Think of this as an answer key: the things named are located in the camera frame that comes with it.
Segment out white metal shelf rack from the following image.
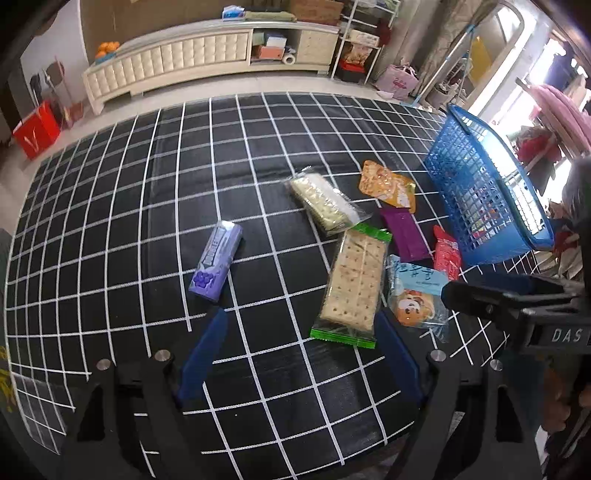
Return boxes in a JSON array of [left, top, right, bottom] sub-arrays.
[[329, 0, 402, 84]]

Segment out oranges on cabinet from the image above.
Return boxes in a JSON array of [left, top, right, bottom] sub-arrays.
[[95, 41, 120, 60]]

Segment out small blue bear snack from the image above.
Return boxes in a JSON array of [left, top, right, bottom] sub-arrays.
[[386, 254, 450, 343]]

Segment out blue plastic basket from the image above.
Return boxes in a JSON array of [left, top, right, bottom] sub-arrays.
[[424, 105, 554, 266]]

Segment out purple doublemint gum box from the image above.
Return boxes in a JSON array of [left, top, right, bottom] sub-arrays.
[[188, 220, 242, 302]]

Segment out cream tv cabinet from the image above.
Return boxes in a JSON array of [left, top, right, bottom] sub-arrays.
[[82, 20, 339, 115]]

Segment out orange snack packet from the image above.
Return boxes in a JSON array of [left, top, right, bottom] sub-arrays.
[[358, 160, 416, 214]]

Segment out pink tote bag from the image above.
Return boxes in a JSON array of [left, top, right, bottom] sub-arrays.
[[375, 64, 419, 100]]

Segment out red small snack packet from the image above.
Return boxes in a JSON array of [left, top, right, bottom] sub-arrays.
[[433, 225, 462, 281]]

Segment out blue flat mop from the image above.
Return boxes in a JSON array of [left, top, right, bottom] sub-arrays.
[[408, 23, 478, 109]]

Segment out purple snack packet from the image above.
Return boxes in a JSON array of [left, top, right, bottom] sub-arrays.
[[381, 206, 432, 263]]

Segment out red paper bag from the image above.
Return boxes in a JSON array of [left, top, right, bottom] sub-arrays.
[[12, 100, 61, 160]]

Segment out clear white cracker pack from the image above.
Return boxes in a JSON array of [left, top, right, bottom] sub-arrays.
[[283, 166, 370, 235]]

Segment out pink quilt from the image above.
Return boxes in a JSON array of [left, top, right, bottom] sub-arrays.
[[527, 84, 590, 154]]

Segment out black white grid mat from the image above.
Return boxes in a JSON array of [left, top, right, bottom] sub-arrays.
[[3, 91, 546, 480]]

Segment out brown cardboard box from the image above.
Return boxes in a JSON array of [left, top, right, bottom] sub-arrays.
[[290, 0, 344, 26]]

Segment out right hand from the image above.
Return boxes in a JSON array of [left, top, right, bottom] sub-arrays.
[[541, 367, 571, 435]]

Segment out green cracker pack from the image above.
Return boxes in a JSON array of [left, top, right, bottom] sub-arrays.
[[310, 223, 392, 349]]

